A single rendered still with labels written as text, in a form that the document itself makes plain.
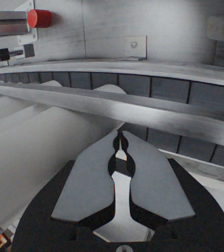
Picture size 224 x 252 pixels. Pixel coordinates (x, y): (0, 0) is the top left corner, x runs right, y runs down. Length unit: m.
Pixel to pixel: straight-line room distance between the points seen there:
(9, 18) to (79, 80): 0.21
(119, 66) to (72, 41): 0.13
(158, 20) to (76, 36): 0.13
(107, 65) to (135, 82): 0.04
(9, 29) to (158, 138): 0.33
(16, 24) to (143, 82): 0.29
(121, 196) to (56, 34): 0.32
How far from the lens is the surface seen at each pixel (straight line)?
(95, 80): 0.19
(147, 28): 0.21
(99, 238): 0.56
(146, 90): 0.16
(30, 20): 0.32
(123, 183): 0.26
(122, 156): 0.17
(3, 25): 0.35
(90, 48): 0.25
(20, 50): 0.27
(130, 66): 0.17
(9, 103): 0.19
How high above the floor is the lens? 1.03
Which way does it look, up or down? 48 degrees down
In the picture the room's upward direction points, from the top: 130 degrees counter-clockwise
